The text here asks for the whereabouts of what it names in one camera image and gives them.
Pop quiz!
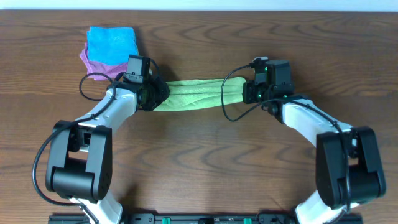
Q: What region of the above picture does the green microfiber cloth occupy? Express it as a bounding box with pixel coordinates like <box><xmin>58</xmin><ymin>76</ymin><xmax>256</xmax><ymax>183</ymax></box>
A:
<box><xmin>155</xmin><ymin>77</ymin><xmax>246</xmax><ymax>111</ymax></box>

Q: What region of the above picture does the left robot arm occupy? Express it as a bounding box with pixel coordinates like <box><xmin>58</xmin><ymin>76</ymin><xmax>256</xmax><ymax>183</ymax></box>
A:
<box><xmin>41</xmin><ymin>72</ymin><xmax>170</xmax><ymax>223</ymax></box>

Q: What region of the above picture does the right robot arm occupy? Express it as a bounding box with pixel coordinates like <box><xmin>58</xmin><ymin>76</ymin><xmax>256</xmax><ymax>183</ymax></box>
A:
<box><xmin>243</xmin><ymin>57</ymin><xmax>387</xmax><ymax>223</ymax></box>

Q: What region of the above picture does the purple folded cloth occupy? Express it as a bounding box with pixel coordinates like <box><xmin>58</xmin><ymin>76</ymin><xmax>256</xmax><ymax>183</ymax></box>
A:
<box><xmin>79</xmin><ymin>43</ymin><xmax>127</xmax><ymax>78</ymax></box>

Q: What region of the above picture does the blue folded cloth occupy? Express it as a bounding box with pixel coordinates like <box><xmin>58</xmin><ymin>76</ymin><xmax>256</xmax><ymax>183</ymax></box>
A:
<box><xmin>86</xmin><ymin>27</ymin><xmax>139</xmax><ymax>65</ymax></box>

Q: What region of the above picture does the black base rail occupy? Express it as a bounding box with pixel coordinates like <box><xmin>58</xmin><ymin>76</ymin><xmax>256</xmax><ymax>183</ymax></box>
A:
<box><xmin>47</xmin><ymin>213</ymin><xmax>363</xmax><ymax>224</ymax></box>

